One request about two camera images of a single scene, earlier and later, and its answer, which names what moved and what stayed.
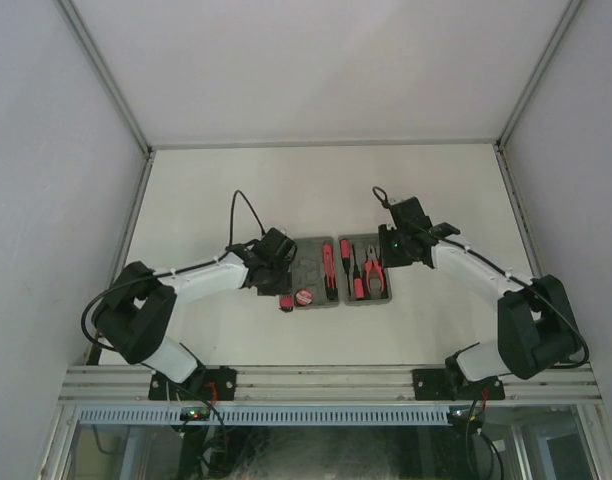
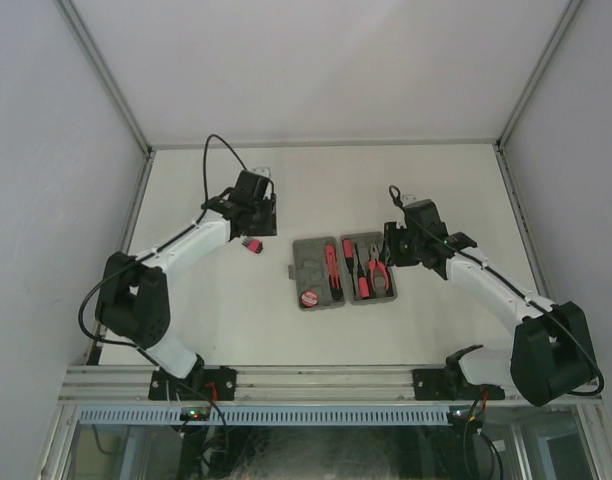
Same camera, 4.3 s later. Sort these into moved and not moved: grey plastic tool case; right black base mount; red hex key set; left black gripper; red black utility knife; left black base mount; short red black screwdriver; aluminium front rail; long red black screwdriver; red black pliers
Moved: left black gripper; red black pliers; short red black screwdriver; red black utility knife; red hex key set; long red black screwdriver
Not moved: left black base mount; grey plastic tool case; aluminium front rail; right black base mount
